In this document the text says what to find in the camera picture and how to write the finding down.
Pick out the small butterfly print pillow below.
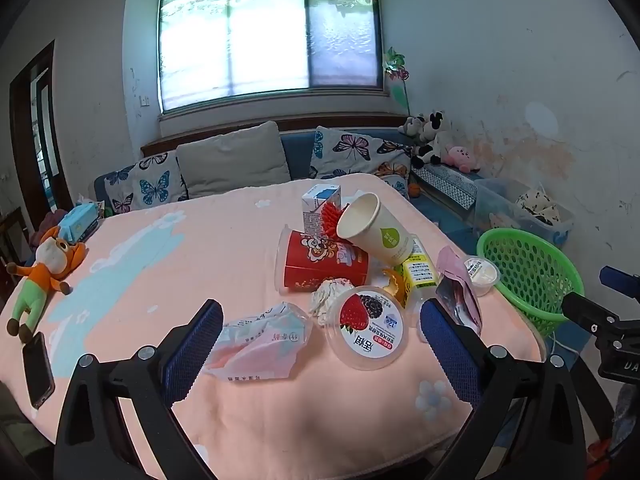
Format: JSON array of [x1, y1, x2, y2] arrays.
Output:
[[102, 151, 190, 216]]

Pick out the orange fox plush toy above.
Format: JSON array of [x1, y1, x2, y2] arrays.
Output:
[[6, 225, 88, 343]]

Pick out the black smartphone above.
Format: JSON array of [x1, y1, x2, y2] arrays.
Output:
[[22, 331, 56, 410]]

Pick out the blue tissue pack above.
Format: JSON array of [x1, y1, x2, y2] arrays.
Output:
[[57, 202, 103, 242]]

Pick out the window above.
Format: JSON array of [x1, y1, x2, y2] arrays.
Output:
[[159, 0, 383, 113]]

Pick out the white paper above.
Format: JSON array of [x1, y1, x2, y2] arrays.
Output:
[[309, 277, 355, 327]]

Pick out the clear plastic bottle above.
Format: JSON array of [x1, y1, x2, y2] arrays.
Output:
[[400, 234, 437, 313]]

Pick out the green plastic basket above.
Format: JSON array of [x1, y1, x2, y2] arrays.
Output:
[[476, 228, 585, 336]]

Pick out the pink foil pouch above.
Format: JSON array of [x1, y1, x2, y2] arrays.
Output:
[[434, 246, 484, 336]]

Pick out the white pink plastic bag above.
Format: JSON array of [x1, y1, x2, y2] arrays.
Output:
[[202, 301, 314, 382]]

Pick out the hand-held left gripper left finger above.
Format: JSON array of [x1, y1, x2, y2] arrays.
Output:
[[54, 299, 224, 480]]

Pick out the blue white milk carton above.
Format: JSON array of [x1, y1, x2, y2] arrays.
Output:
[[301, 185, 342, 236]]

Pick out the purple cloth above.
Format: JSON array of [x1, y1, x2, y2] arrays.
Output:
[[29, 209, 66, 247]]

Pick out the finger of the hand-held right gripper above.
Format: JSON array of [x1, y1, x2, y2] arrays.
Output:
[[599, 265, 640, 306], [561, 292, 623, 333]]

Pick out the blue sofa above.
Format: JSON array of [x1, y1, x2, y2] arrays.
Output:
[[94, 129, 478, 243]]

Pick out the grey patterned cloth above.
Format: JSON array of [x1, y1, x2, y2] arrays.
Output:
[[410, 164, 480, 211]]

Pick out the berry yogurt cup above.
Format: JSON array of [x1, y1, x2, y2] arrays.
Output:
[[324, 285, 410, 372]]

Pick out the wooden sofa backrest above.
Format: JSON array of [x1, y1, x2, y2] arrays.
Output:
[[141, 112, 416, 158]]

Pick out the pink printed blanket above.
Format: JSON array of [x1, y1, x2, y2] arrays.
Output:
[[0, 172, 546, 468]]

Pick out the clear plastic storage bin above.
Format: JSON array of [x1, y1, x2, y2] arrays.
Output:
[[472, 177, 576, 251]]

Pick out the wooden door frame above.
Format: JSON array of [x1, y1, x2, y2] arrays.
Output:
[[9, 40, 68, 216]]

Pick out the red spiky plastic piece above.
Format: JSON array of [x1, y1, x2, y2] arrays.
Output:
[[320, 199, 348, 241]]

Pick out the white paper cup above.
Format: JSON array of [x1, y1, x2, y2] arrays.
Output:
[[336, 192, 416, 267]]

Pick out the red printed plastic cup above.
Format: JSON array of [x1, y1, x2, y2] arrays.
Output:
[[275, 225, 371, 296]]

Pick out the pink plush toy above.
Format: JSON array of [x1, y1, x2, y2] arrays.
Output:
[[442, 146, 482, 173]]

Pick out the cream black printed cloth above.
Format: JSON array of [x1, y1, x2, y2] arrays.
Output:
[[515, 185, 563, 226]]

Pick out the small white pudding cup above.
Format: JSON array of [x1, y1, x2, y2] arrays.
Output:
[[462, 255, 502, 297]]

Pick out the large butterfly print pillow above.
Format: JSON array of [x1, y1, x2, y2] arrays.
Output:
[[310, 126, 413, 201]]

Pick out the orange peel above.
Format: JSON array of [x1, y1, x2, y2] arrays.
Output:
[[381, 266, 407, 308]]

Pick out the black white cow plush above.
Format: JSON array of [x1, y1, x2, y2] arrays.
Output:
[[411, 110, 453, 168]]

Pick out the grey pillow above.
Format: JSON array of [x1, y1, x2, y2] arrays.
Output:
[[176, 121, 293, 200]]

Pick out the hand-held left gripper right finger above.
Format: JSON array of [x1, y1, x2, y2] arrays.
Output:
[[419, 297, 587, 480]]

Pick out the colourful pinwheel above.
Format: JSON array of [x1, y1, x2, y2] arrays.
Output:
[[382, 49, 413, 116]]

